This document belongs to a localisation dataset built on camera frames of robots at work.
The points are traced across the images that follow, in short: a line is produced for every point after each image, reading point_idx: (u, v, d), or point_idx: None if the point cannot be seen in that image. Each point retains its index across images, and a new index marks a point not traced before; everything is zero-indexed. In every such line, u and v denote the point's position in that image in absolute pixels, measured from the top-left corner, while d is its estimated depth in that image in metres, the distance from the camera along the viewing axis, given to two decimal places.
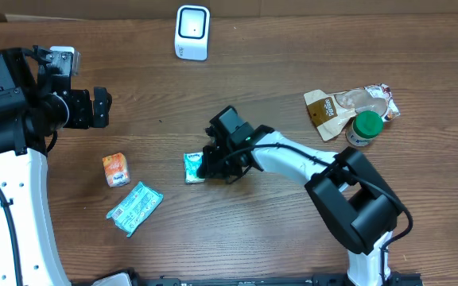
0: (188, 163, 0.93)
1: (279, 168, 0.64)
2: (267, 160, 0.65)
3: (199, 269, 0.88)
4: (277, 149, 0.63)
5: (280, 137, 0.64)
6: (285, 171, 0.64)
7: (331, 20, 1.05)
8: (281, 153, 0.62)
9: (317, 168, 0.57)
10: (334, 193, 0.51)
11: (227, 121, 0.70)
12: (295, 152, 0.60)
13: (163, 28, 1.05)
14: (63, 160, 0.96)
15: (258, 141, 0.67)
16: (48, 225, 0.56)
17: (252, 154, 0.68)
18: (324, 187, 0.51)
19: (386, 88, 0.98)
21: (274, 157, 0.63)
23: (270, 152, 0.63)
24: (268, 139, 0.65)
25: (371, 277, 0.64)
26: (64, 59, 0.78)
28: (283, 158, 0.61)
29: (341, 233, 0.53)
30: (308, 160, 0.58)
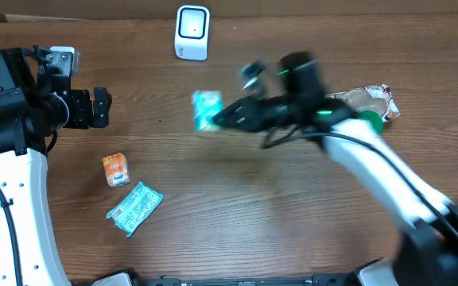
0: (203, 105, 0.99)
1: (355, 165, 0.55)
2: (340, 150, 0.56)
3: (199, 268, 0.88)
4: (364, 150, 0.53)
5: (373, 136, 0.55)
6: (361, 172, 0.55)
7: (331, 20, 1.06)
8: (370, 159, 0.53)
9: (421, 206, 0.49)
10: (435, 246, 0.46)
11: (307, 73, 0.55)
12: (390, 171, 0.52)
13: (163, 28, 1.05)
14: (64, 160, 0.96)
15: (331, 112, 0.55)
16: (48, 226, 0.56)
17: (314, 121, 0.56)
18: (426, 234, 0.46)
19: (386, 88, 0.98)
21: (360, 156, 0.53)
23: (354, 148, 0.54)
24: (348, 124, 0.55)
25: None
26: (64, 59, 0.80)
28: (372, 166, 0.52)
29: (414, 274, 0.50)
30: (408, 188, 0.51)
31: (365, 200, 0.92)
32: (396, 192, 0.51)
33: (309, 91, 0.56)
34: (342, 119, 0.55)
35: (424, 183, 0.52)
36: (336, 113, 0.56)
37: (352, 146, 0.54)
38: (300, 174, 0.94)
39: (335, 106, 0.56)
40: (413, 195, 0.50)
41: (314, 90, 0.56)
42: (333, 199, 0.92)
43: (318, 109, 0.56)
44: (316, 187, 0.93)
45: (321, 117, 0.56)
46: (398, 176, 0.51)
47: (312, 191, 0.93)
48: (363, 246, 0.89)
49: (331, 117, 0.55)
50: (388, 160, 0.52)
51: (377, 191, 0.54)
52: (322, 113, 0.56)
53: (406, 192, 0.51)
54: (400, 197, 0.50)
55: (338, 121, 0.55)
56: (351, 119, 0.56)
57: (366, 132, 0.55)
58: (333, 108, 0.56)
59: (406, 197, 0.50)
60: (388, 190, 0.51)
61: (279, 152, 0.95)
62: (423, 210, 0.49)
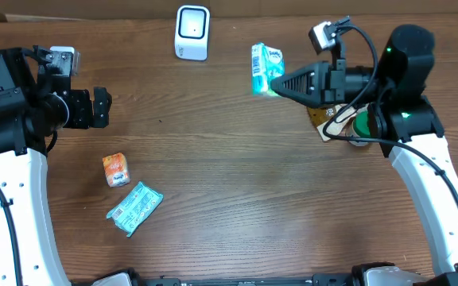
0: (266, 63, 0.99)
1: (415, 183, 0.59)
2: (405, 164, 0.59)
3: (199, 268, 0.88)
4: (433, 175, 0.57)
5: (447, 164, 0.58)
6: (417, 194, 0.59)
7: (331, 20, 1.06)
8: (434, 184, 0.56)
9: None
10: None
11: (415, 68, 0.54)
12: (450, 204, 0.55)
13: (163, 28, 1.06)
14: (64, 160, 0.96)
15: (412, 114, 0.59)
16: (48, 226, 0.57)
17: (390, 114, 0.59)
18: None
19: None
21: (425, 178, 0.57)
23: (421, 168, 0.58)
24: (426, 137, 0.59)
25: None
26: (64, 59, 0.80)
28: (432, 193, 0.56)
29: None
30: None
31: (365, 200, 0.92)
32: (448, 226, 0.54)
33: (405, 87, 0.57)
34: (421, 125, 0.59)
35: None
36: (417, 117, 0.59)
37: (421, 167, 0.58)
38: (300, 174, 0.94)
39: (421, 113, 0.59)
40: None
41: (411, 89, 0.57)
42: (332, 199, 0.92)
43: (401, 110, 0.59)
44: (316, 187, 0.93)
45: (401, 117, 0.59)
46: (456, 214, 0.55)
47: (311, 191, 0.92)
48: (363, 245, 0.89)
49: (410, 121, 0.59)
50: (453, 194, 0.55)
51: (427, 216, 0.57)
52: (402, 114, 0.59)
53: None
54: (451, 234, 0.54)
55: (413, 127, 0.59)
56: (430, 132, 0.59)
57: (443, 152, 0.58)
58: (417, 114, 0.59)
59: (456, 237, 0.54)
60: (440, 221, 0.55)
61: (278, 152, 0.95)
62: None
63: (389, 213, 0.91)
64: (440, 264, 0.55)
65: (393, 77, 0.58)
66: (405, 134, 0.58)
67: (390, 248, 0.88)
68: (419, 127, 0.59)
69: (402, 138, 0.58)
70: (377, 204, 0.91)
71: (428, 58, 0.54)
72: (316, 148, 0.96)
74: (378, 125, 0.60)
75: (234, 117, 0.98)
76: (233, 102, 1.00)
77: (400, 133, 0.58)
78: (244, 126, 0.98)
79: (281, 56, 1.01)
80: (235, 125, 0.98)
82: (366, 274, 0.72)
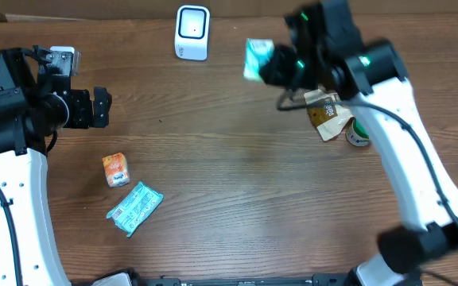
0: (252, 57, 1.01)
1: (378, 140, 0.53)
2: (366, 119, 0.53)
3: (199, 269, 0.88)
4: (399, 129, 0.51)
5: (413, 116, 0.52)
6: (382, 148, 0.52)
7: None
8: (401, 140, 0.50)
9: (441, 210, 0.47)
10: (440, 250, 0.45)
11: (331, 11, 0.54)
12: (417, 160, 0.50)
13: (163, 28, 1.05)
14: (64, 160, 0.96)
15: (367, 56, 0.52)
16: (48, 226, 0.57)
17: (342, 59, 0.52)
18: (433, 241, 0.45)
19: None
21: (390, 133, 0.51)
23: (387, 125, 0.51)
24: (389, 83, 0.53)
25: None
26: (64, 59, 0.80)
28: (399, 148, 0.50)
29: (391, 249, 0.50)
30: (433, 189, 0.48)
31: (365, 200, 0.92)
32: (417, 183, 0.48)
33: (336, 34, 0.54)
34: (378, 67, 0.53)
35: (448, 182, 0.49)
36: (374, 59, 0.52)
37: (386, 122, 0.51)
38: (300, 174, 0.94)
39: (374, 51, 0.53)
40: (434, 193, 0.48)
41: (343, 33, 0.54)
42: (332, 199, 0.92)
43: (355, 53, 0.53)
44: (316, 187, 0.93)
45: (359, 61, 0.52)
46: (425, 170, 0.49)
47: (311, 191, 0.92)
48: (362, 245, 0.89)
49: (366, 63, 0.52)
50: (421, 148, 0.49)
51: (393, 173, 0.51)
52: (359, 58, 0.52)
53: (426, 187, 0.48)
54: (420, 192, 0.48)
55: (373, 69, 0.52)
56: (391, 77, 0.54)
57: (406, 102, 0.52)
58: (370, 52, 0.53)
59: (425, 194, 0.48)
60: (409, 178, 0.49)
61: (278, 152, 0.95)
62: (437, 213, 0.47)
63: (389, 213, 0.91)
64: (407, 223, 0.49)
65: (321, 30, 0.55)
66: (365, 83, 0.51)
67: None
68: (378, 69, 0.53)
69: (364, 90, 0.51)
70: (377, 203, 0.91)
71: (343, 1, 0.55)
72: (316, 148, 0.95)
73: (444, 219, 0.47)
74: (333, 74, 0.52)
75: (234, 116, 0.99)
76: (233, 102, 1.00)
77: (359, 79, 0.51)
78: (245, 127, 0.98)
79: (268, 45, 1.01)
80: (236, 125, 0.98)
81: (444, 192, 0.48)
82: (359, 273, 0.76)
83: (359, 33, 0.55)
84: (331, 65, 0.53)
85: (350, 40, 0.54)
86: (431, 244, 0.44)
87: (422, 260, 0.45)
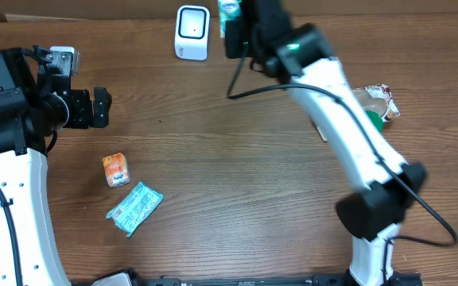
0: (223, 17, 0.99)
1: (317, 114, 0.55)
2: (302, 96, 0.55)
3: (199, 268, 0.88)
4: (331, 102, 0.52)
5: (343, 89, 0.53)
6: (323, 124, 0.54)
7: (331, 20, 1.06)
8: (335, 112, 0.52)
9: (380, 169, 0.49)
10: (385, 205, 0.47)
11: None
12: (353, 127, 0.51)
13: (163, 28, 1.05)
14: (64, 160, 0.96)
15: (297, 43, 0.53)
16: (48, 226, 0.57)
17: (277, 50, 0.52)
18: (377, 196, 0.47)
19: (386, 88, 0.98)
21: (324, 107, 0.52)
23: (321, 100, 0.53)
24: (317, 63, 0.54)
25: (374, 273, 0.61)
26: (64, 59, 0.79)
28: (334, 120, 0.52)
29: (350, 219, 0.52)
30: (369, 151, 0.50)
31: None
32: (355, 148, 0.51)
33: (269, 20, 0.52)
34: (308, 52, 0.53)
35: (383, 142, 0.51)
36: (304, 45, 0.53)
37: (320, 98, 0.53)
38: (300, 174, 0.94)
39: (302, 35, 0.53)
40: (370, 155, 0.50)
41: (276, 19, 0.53)
42: (332, 199, 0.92)
43: (286, 40, 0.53)
44: (316, 187, 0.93)
45: (289, 49, 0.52)
46: (361, 135, 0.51)
47: (311, 191, 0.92)
48: None
49: (296, 52, 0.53)
50: (353, 117, 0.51)
51: (335, 144, 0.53)
52: (289, 44, 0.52)
53: (364, 151, 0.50)
54: (359, 156, 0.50)
55: (304, 55, 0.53)
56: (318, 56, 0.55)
57: (336, 75, 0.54)
58: (299, 38, 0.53)
59: (363, 157, 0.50)
60: (347, 144, 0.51)
61: (278, 152, 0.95)
62: (378, 172, 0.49)
63: None
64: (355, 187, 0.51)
65: (254, 17, 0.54)
66: (296, 68, 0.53)
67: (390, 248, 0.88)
68: (308, 54, 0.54)
69: (296, 75, 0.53)
70: None
71: None
72: (316, 148, 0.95)
73: (384, 175, 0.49)
74: (269, 64, 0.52)
75: (234, 116, 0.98)
76: (233, 102, 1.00)
77: (291, 66, 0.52)
78: (245, 127, 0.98)
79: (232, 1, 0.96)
80: (236, 124, 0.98)
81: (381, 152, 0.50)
82: (352, 272, 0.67)
83: (289, 16, 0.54)
84: (264, 50, 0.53)
85: (283, 26, 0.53)
86: (374, 198, 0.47)
87: (369, 214, 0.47)
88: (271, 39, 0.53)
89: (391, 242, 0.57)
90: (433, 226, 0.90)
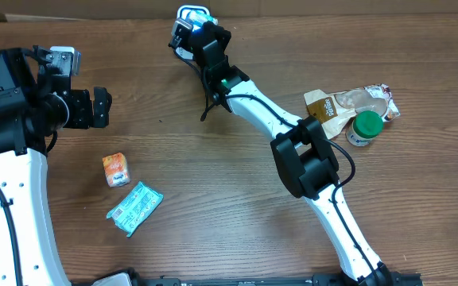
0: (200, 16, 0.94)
1: (245, 114, 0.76)
2: (235, 104, 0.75)
3: (199, 269, 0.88)
4: (249, 100, 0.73)
5: (255, 91, 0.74)
6: (249, 117, 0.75)
7: (331, 21, 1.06)
8: (250, 104, 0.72)
9: (282, 127, 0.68)
10: (290, 147, 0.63)
11: (210, 54, 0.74)
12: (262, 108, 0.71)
13: (163, 28, 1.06)
14: (64, 160, 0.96)
15: (230, 83, 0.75)
16: (48, 226, 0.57)
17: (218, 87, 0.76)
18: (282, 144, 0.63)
19: (386, 88, 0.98)
21: (244, 102, 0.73)
23: (242, 102, 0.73)
24: (242, 86, 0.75)
25: (348, 253, 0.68)
26: (64, 59, 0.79)
28: (251, 107, 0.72)
29: (288, 181, 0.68)
30: (275, 118, 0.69)
31: (365, 200, 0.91)
32: (265, 119, 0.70)
33: (213, 65, 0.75)
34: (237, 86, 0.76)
35: (286, 111, 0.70)
36: (233, 83, 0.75)
37: (242, 101, 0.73)
38: None
39: (232, 76, 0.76)
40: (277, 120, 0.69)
41: (219, 65, 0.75)
42: None
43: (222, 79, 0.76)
44: None
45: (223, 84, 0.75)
46: (267, 111, 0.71)
47: None
48: None
49: (227, 86, 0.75)
50: (261, 102, 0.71)
51: (259, 125, 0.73)
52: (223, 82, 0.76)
53: (272, 119, 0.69)
54: (269, 123, 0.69)
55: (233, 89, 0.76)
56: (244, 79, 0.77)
57: (250, 85, 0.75)
58: (230, 79, 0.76)
59: (273, 122, 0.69)
60: (261, 119, 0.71)
61: None
62: (281, 129, 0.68)
63: (389, 214, 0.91)
64: None
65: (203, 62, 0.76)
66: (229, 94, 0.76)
67: (391, 248, 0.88)
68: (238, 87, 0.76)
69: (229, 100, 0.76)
70: (378, 203, 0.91)
71: (214, 42, 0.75)
72: None
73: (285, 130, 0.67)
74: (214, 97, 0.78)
75: (233, 117, 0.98)
76: None
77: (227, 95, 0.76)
78: (244, 126, 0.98)
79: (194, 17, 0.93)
80: (236, 125, 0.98)
81: (283, 115, 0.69)
82: (343, 268, 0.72)
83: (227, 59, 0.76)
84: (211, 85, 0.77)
85: (223, 71, 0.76)
86: (279, 143, 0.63)
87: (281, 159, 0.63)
88: (215, 79, 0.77)
89: (339, 202, 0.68)
90: (432, 226, 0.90)
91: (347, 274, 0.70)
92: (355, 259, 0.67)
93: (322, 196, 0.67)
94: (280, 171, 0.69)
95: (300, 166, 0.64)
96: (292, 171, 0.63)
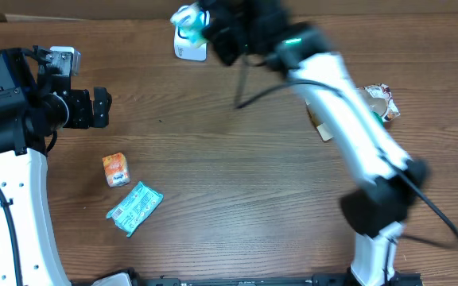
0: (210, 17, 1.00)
1: (324, 114, 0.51)
2: (302, 89, 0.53)
3: (199, 268, 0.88)
4: (331, 93, 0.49)
5: (341, 82, 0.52)
6: (323, 115, 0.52)
7: (331, 21, 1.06)
8: (335, 104, 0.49)
9: (383, 164, 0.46)
10: (393, 202, 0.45)
11: None
12: (355, 121, 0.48)
13: (163, 28, 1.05)
14: (64, 160, 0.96)
15: (300, 40, 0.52)
16: (48, 226, 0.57)
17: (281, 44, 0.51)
18: (382, 192, 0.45)
19: (386, 88, 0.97)
21: (327, 101, 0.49)
23: (323, 94, 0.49)
24: (323, 59, 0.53)
25: (374, 273, 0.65)
26: (64, 59, 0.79)
28: (336, 113, 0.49)
29: (359, 220, 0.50)
30: (373, 144, 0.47)
31: None
32: (355, 141, 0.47)
33: (270, 11, 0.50)
34: (307, 49, 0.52)
35: (388, 137, 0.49)
36: (303, 42, 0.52)
37: (322, 92, 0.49)
38: (300, 174, 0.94)
39: (300, 31, 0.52)
40: (373, 148, 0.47)
41: (275, 13, 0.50)
42: (332, 199, 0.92)
43: (284, 35, 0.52)
44: (316, 188, 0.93)
45: (288, 43, 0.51)
46: (363, 127, 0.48)
47: (312, 191, 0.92)
48: None
49: (296, 44, 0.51)
50: (355, 108, 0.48)
51: (339, 137, 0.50)
52: (289, 39, 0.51)
53: (366, 144, 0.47)
54: (360, 148, 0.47)
55: (304, 51, 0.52)
56: (327, 55, 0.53)
57: (335, 67, 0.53)
58: (298, 34, 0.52)
59: (367, 148, 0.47)
60: (350, 139, 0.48)
61: (278, 152, 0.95)
62: (378, 167, 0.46)
63: None
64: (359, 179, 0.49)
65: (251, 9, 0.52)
66: (294, 64, 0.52)
67: None
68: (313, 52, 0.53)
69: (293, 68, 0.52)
70: None
71: None
72: (316, 148, 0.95)
73: (385, 171, 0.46)
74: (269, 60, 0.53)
75: (233, 117, 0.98)
76: (233, 102, 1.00)
77: (290, 60, 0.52)
78: (244, 126, 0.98)
79: None
80: (236, 125, 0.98)
81: (382, 143, 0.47)
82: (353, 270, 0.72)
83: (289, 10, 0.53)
84: (263, 44, 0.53)
85: (282, 24, 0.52)
86: (380, 194, 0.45)
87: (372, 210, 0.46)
88: (271, 35, 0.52)
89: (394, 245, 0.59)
90: (432, 226, 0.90)
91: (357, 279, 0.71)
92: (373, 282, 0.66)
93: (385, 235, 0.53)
94: (363, 208, 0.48)
95: (387, 220, 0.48)
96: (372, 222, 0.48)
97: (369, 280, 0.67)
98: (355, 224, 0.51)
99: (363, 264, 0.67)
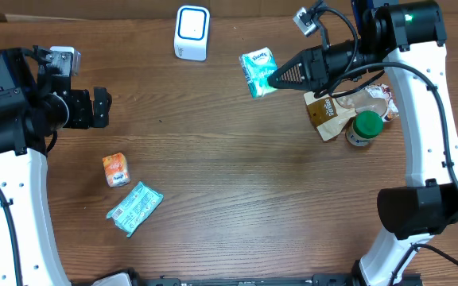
0: (255, 70, 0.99)
1: (405, 103, 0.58)
2: (400, 71, 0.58)
3: (199, 269, 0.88)
4: (424, 89, 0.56)
5: (440, 79, 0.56)
6: (404, 103, 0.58)
7: (330, 21, 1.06)
8: (421, 100, 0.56)
9: (443, 172, 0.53)
10: (435, 209, 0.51)
11: None
12: (434, 122, 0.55)
13: (163, 28, 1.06)
14: (64, 160, 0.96)
15: (420, 16, 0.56)
16: (48, 226, 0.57)
17: (393, 13, 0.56)
18: (428, 195, 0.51)
19: (386, 88, 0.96)
21: (416, 92, 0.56)
23: (414, 83, 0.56)
24: (425, 44, 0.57)
25: (382, 273, 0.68)
26: (64, 59, 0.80)
28: (419, 109, 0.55)
29: (397, 216, 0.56)
30: (441, 152, 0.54)
31: (365, 200, 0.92)
32: (426, 143, 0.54)
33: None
34: (424, 27, 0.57)
35: (457, 148, 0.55)
36: (420, 18, 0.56)
37: (414, 80, 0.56)
38: (301, 174, 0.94)
39: (423, 9, 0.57)
40: (441, 155, 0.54)
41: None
42: (332, 199, 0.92)
43: (402, 9, 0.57)
44: (316, 188, 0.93)
45: (405, 17, 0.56)
46: (438, 131, 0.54)
47: (312, 191, 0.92)
48: (362, 245, 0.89)
49: (415, 19, 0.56)
50: (440, 110, 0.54)
51: (409, 129, 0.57)
52: (404, 14, 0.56)
53: (435, 147, 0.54)
54: (428, 151, 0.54)
55: (417, 28, 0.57)
56: (431, 40, 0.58)
57: (439, 62, 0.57)
58: (420, 13, 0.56)
59: (434, 152, 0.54)
60: (421, 135, 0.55)
61: (278, 152, 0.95)
62: (440, 172, 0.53)
63: None
64: (411, 172, 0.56)
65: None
66: (404, 40, 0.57)
67: None
68: (422, 26, 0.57)
69: (401, 46, 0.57)
70: None
71: None
72: (316, 148, 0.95)
73: (445, 179, 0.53)
74: (377, 25, 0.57)
75: (233, 117, 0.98)
76: (234, 102, 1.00)
77: (399, 36, 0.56)
78: (245, 126, 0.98)
79: (261, 63, 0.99)
80: (237, 125, 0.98)
81: (452, 154, 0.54)
82: (361, 264, 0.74)
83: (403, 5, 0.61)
84: (377, 18, 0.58)
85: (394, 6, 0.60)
86: (426, 199, 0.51)
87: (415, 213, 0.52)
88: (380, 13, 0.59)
89: (416, 249, 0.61)
90: None
91: (363, 276, 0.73)
92: (378, 279, 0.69)
93: (411, 239, 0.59)
94: (404, 205, 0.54)
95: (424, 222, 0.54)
96: (409, 222, 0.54)
97: (375, 278, 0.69)
98: (390, 218, 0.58)
99: (374, 263, 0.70)
